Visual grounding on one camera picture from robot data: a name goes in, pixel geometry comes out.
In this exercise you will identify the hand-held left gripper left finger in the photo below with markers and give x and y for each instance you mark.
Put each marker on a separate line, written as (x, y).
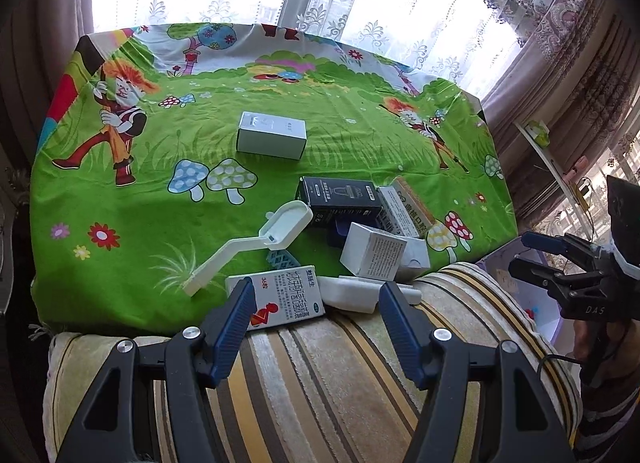
(230, 333)

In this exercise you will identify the white and red medicine box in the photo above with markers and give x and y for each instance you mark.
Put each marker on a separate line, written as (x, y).
(285, 300)

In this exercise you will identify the white standing shelf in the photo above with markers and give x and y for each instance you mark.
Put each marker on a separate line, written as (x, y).
(550, 158)

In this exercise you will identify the green tissue pack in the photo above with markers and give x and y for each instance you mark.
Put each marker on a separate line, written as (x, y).
(539, 132)

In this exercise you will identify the white charger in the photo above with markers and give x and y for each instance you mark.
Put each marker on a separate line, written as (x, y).
(584, 190)

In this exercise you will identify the person's right forearm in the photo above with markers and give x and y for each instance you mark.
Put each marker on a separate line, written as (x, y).
(615, 418)

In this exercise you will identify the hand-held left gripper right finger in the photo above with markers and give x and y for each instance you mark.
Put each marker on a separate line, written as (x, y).
(400, 333)

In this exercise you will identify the pink plastic item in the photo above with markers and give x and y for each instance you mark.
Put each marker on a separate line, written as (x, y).
(575, 168)

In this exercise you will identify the person's right hand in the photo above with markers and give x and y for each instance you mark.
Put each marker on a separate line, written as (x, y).
(582, 343)

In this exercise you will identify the brown drape curtain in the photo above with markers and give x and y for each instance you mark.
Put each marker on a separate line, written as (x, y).
(50, 18)

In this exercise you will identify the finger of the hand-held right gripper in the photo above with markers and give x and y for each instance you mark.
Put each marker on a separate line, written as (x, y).
(530, 270)
(542, 243)

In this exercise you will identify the purple cardboard box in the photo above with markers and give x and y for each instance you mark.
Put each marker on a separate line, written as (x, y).
(545, 313)

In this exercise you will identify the white box with green logo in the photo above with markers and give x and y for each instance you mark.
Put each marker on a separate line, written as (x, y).
(419, 210)

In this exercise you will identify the long white box with text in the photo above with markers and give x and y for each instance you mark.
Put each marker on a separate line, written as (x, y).
(395, 213)

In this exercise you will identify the small white square box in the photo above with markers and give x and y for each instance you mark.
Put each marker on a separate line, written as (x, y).
(375, 253)

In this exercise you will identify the patterned mauve curtain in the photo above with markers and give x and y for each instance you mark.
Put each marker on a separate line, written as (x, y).
(575, 43)

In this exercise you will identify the green cartoon printed bedsheet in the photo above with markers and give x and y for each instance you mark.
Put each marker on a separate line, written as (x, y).
(210, 133)

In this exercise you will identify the black box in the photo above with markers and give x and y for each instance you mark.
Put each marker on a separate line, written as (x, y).
(335, 195)

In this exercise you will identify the teal patterned small box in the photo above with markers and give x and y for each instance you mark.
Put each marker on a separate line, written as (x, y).
(282, 260)

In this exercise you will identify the plain white box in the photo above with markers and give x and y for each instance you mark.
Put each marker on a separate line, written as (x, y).
(416, 260)

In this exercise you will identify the white box with grey side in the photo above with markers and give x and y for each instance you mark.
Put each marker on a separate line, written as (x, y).
(270, 140)

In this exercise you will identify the striped plush cushion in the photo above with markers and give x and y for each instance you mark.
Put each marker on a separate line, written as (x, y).
(325, 393)

